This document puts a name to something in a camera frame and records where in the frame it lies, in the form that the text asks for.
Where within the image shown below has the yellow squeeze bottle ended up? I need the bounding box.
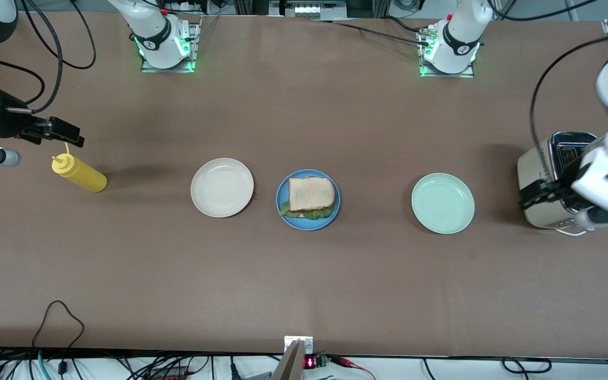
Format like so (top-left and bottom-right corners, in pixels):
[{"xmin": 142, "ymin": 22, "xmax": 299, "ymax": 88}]
[{"xmin": 51, "ymin": 142, "xmax": 108, "ymax": 193}]

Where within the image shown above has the bread slice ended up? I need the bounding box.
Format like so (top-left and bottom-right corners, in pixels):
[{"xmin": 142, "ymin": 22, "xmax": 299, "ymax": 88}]
[{"xmin": 288, "ymin": 177, "xmax": 336, "ymax": 213}]

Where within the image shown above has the green lettuce leaf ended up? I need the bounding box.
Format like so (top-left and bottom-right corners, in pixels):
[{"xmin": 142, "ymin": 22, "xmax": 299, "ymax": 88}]
[{"xmin": 280, "ymin": 201, "xmax": 335, "ymax": 220}]

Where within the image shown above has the pale green round plate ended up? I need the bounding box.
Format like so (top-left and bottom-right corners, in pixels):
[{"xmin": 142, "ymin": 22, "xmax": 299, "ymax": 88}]
[{"xmin": 411, "ymin": 173, "xmax": 476, "ymax": 235}]

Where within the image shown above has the off-white round plate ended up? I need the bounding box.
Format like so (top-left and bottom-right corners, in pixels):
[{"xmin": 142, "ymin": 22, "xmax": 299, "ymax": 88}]
[{"xmin": 191, "ymin": 157, "xmax": 255, "ymax": 219}]

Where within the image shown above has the blue round plate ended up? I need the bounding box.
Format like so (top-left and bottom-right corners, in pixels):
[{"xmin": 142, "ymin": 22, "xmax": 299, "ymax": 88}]
[{"xmin": 276, "ymin": 169, "xmax": 341, "ymax": 231}]

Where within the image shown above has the beige chrome toaster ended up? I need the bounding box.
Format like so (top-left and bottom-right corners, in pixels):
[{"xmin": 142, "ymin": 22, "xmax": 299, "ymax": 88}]
[{"xmin": 517, "ymin": 131, "xmax": 600, "ymax": 230}]

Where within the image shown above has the black orange box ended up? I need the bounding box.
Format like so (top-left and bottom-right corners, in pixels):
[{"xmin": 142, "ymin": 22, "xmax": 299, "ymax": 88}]
[{"xmin": 148, "ymin": 364, "xmax": 189, "ymax": 380}]

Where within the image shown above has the red clip lead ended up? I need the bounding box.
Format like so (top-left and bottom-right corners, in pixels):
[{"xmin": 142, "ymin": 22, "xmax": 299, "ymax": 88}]
[{"xmin": 330, "ymin": 356, "xmax": 377, "ymax": 380}]

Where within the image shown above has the grey device with lights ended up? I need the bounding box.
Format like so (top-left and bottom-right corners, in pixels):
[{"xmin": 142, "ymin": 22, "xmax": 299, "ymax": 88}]
[{"xmin": 269, "ymin": 0, "xmax": 348, "ymax": 21}]

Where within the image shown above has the grey angled bar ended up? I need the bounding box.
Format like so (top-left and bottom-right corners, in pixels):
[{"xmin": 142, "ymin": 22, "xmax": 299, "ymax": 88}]
[{"xmin": 270, "ymin": 339, "xmax": 306, "ymax": 380}]

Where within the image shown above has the white toaster cord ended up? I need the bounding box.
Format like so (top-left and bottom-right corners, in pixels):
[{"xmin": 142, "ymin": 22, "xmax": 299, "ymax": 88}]
[{"xmin": 555, "ymin": 222, "xmax": 590, "ymax": 236}]

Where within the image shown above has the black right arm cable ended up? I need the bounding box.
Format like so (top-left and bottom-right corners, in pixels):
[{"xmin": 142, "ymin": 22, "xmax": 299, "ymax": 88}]
[{"xmin": 0, "ymin": 0, "xmax": 98, "ymax": 114}]

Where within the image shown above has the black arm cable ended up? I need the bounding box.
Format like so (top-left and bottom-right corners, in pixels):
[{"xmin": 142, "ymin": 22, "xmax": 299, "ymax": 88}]
[
  {"xmin": 0, "ymin": 0, "xmax": 98, "ymax": 114},
  {"xmin": 528, "ymin": 33, "xmax": 608, "ymax": 183}
]

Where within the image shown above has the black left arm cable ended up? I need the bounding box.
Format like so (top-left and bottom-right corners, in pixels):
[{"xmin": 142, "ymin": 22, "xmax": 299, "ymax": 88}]
[{"xmin": 528, "ymin": 33, "xmax": 608, "ymax": 183}]

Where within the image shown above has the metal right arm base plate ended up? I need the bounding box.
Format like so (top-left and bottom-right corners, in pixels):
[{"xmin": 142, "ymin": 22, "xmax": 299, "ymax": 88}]
[{"xmin": 140, "ymin": 16, "xmax": 202, "ymax": 73}]

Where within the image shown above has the black looped thin cable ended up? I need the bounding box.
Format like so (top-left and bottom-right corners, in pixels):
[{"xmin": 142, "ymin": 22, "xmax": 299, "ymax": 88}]
[{"xmin": 31, "ymin": 300, "xmax": 86, "ymax": 365}]

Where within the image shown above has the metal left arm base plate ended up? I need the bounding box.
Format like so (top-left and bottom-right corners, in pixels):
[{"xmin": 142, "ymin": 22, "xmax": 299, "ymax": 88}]
[{"xmin": 419, "ymin": 21, "xmax": 476, "ymax": 79}]

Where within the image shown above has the black coiled cable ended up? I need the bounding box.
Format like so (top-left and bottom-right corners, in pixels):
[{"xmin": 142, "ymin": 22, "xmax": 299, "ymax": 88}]
[{"xmin": 501, "ymin": 357, "xmax": 554, "ymax": 375}]

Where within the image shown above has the teal cable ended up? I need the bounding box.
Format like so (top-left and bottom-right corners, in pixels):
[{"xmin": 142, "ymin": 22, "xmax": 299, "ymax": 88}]
[{"xmin": 36, "ymin": 349, "xmax": 52, "ymax": 380}]

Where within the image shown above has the black cable on table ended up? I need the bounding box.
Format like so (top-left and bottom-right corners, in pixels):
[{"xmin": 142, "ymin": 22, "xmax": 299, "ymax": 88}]
[{"xmin": 309, "ymin": 16, "xmax": 434, "ymax": 48}]

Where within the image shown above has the small metal bracket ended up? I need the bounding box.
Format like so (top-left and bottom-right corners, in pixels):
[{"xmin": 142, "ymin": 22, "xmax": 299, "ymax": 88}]
[{"xmin": 284, "ymin": 336, "xmax": 314, "ymax": 355}]

